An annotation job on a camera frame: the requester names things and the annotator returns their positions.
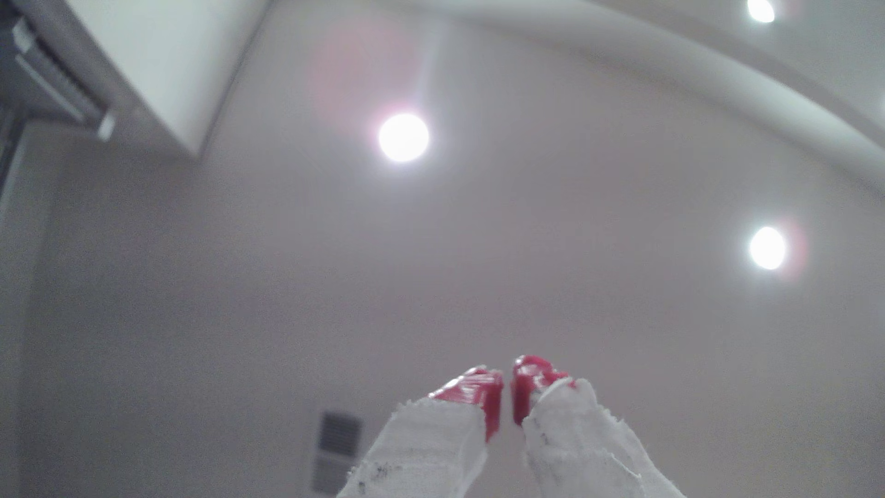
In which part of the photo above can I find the grey window blind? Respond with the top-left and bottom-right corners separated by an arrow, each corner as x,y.
0,14 -> 116,143

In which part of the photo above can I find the white overhead cabinet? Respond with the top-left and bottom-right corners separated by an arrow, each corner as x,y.
65,0 -> 272,157

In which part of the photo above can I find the white curved ceiling beam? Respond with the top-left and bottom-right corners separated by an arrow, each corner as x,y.
408,0 -> 885,177

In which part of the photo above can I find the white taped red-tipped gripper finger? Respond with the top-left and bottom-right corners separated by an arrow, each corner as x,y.
512,355 -> 687,498
336,365 -> 505,498

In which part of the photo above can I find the grey wall air vent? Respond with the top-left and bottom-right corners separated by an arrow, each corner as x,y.
311,409 -> 365,496

